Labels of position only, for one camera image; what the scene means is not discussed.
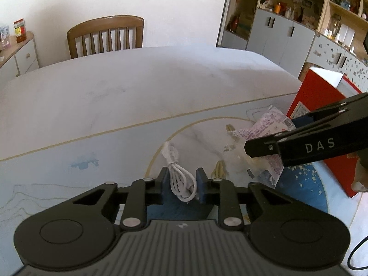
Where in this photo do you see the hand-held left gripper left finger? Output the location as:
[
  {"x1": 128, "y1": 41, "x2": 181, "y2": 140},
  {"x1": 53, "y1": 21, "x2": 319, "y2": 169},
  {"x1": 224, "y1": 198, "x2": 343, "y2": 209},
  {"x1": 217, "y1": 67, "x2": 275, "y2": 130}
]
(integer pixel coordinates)
[{"x1": 72, "y1": 167, "x2": 170, "y2": 231}]

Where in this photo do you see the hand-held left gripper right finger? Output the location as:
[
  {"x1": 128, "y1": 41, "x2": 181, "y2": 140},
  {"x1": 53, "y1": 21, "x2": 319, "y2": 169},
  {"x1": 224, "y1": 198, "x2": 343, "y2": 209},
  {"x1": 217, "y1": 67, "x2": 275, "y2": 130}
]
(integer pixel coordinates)
[{"x1": 195, "y1": 167, "x2": 291, "y2": 230}]

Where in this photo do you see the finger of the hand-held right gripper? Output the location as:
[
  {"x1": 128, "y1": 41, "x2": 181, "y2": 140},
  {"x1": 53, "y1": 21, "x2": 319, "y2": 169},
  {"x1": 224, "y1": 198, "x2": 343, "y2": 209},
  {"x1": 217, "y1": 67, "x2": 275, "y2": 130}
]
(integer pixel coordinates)
[
  {"x1": 244, "y1": 132, "x2": 289, "y2": 159},
  {"x1": 289, "y1": 92, "x2": 368, "y2": 132}
]

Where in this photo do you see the white charging cable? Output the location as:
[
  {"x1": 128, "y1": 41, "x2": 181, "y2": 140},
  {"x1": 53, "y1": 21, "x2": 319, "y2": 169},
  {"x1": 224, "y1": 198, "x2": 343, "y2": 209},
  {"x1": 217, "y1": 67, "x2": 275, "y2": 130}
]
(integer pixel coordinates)
[{"x1": 161, "y1": 141, "x2": 198, "y2": 203}]

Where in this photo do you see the pink printed bread bag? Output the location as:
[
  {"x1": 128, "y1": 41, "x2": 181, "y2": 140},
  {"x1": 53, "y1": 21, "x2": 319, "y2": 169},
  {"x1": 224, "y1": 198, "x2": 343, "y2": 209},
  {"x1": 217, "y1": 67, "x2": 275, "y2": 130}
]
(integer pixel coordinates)
[{"x1": 224, "y1": 105, "x2": 296, "y2": 186}]

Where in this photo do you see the red cardboard box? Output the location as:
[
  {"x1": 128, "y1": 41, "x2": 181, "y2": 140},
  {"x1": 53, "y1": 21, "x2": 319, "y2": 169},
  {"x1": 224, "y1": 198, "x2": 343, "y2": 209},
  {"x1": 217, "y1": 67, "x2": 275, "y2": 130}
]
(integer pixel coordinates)
[{"x1": 286, "y1": 67, "x2": 368, "y2": 198}]

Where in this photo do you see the marble patterned desktop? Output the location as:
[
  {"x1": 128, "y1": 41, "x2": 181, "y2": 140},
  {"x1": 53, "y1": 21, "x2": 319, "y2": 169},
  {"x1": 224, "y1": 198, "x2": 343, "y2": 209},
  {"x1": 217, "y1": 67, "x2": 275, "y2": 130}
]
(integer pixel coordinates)
[{"x1": 0, "y1": 46, "x2": 363, "y2": 265}]

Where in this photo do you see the person's right hand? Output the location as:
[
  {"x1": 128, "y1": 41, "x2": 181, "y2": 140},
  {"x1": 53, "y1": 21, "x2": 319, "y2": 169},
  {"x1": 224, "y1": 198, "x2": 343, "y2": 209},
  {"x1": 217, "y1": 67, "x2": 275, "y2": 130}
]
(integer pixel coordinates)
[{"x1": 351, "y1": 152, "x2": 368, "y2": 192}]

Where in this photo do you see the wooden slatted chair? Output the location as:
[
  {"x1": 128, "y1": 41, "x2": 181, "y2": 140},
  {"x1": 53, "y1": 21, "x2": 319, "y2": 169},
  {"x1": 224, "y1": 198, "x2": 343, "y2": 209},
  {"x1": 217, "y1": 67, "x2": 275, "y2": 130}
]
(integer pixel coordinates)
[{"x1": 67, "y1": 15, "x2": 145, "y2": 60}]

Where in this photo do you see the white side cabinet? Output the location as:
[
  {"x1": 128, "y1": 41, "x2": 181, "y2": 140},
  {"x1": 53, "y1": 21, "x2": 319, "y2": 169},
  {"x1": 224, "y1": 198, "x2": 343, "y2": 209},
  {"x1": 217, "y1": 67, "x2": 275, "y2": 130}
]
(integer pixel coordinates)
[{"x1": 0, "y1": 32, "x2": 40, "y2": 78}]

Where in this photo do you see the red-lidded sauce jar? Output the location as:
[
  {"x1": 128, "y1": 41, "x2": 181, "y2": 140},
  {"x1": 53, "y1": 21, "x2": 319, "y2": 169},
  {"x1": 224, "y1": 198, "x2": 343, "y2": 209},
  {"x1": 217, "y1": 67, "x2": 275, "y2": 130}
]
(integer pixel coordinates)
[{"x1": 13, "y1": 19, "x2": 27, "y2": 43}]

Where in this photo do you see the small clear container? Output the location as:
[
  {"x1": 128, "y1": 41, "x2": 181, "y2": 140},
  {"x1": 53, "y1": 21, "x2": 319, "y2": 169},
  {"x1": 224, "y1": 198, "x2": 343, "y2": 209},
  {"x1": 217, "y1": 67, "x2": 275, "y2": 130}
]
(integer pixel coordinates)
[{"x1": 0, "y1": 24, "x2": 11, "y2": 49}]

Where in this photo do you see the grey and wood wall cabinet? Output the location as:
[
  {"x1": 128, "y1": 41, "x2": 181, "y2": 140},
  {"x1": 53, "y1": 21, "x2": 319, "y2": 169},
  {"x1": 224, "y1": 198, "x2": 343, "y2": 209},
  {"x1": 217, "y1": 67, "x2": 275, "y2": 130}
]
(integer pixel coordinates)
[{"x1": 216, "y1": 0, "x2": 368, "y2": 89}]

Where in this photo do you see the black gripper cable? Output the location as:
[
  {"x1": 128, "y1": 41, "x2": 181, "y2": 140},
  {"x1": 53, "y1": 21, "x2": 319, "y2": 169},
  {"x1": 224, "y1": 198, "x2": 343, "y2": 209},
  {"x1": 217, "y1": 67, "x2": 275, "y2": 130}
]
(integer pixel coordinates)
[{"x1": 347, "y1": 237, "x2": 368, "y2": 271}]

